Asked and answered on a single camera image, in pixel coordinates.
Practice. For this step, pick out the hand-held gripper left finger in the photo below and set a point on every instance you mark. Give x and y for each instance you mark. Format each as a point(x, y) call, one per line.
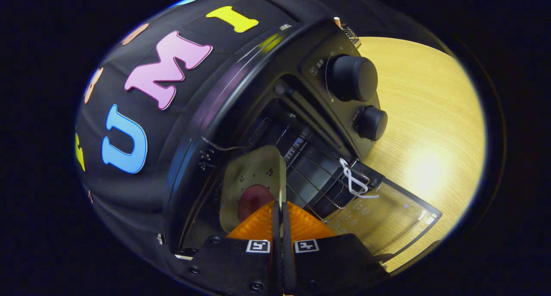
point(232, 266)

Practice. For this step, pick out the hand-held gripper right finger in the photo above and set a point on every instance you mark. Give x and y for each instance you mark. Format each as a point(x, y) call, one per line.
point(331, 266)

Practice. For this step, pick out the pink round ham slice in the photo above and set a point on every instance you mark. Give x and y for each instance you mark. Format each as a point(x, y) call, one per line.
point(254, 199)

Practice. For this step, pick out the white square plate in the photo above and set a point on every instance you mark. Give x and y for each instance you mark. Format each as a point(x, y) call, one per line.
point(254, 167)

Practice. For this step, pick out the black toaster oven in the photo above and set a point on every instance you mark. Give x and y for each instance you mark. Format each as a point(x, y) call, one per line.
point(258, 81)

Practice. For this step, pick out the striped paper tube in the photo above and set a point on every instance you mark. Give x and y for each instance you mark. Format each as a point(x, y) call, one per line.
point(337, 22)

